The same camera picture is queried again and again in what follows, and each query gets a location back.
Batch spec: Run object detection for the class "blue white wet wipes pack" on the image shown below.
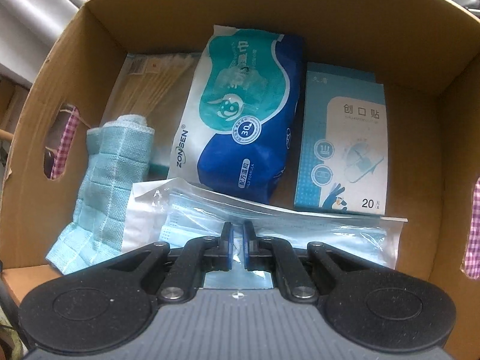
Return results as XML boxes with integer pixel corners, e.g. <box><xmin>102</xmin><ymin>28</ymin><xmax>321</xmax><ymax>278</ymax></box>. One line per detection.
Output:
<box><xmin>168</xmin><ymin>25</ymin><xmax>304</xmax><ymax>203</ymax></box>

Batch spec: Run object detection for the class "face mask pack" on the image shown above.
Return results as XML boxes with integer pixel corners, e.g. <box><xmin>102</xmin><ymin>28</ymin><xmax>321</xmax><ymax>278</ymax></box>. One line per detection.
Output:
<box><xmin>121</xmin><ymin>178</ymin><xmax>407</xmax><ymax>268</ymax></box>

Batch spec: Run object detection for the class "pink checkered cloth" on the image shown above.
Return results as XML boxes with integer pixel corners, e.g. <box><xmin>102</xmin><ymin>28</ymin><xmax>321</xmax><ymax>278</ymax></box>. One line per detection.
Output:
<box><xmin>49</xmin><ymin>105</ymin><xmax>80</xmax><ymax>180</ymax></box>

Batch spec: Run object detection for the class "brown cardboard box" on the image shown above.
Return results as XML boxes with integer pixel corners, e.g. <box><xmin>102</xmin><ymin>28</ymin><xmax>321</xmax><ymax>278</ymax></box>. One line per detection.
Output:
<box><xmin>0</xmin><ymin>0</ymin><xmax>480</xmax><ymax>297</ymax></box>

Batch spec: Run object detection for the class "light blue fluffy towel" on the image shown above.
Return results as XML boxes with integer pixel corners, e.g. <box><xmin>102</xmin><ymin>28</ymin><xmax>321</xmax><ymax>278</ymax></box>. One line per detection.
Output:
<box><xmin>46</xmin><ymin>115</ymin><xmax>155</xmax><ymax>275</ymax></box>

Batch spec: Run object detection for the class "cotton swab packet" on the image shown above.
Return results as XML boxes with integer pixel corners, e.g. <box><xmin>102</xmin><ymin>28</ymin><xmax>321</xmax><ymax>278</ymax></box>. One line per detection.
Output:
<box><xmin>101</xmin><ymin>53</ymin><xmax>200</xmax><ymax>178</ymax></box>

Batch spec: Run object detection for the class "blue band-aid box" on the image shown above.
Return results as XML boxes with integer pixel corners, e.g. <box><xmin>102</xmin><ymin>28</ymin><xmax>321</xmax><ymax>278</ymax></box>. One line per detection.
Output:
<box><xmin>294</xmin><ymin>63</ymin><xmax>388</xmax><ymax>215</ymax></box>

